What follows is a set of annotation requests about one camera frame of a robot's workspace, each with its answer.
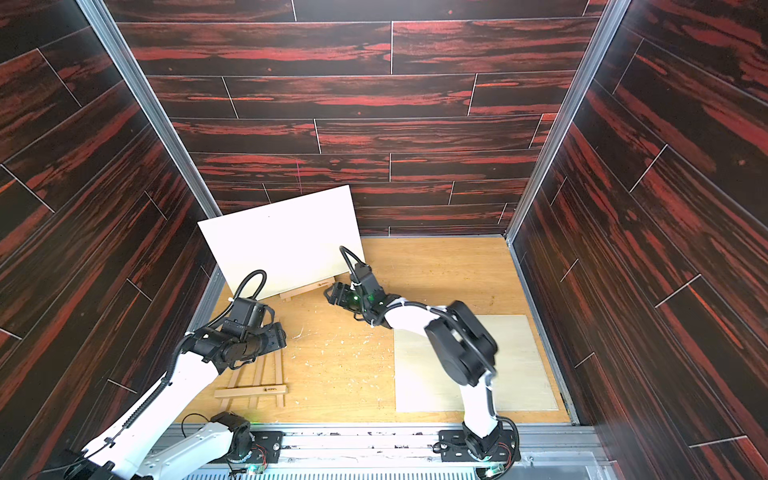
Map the wooden easel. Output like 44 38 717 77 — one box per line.
279 277 335 301
214 350 288 410

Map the pale plywood board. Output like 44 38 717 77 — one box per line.
199 186 365 300
392 314 560 414

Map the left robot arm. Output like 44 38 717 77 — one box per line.
31 269 286 479

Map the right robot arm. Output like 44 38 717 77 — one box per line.
324 246 512 460

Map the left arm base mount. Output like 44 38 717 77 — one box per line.
225 430 284 464

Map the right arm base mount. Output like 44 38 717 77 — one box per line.
432 426 521 463

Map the front aluminium frame rail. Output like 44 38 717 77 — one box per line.
152 424 610 468

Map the grey aluminium right rail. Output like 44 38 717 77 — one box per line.
505 238 582 426

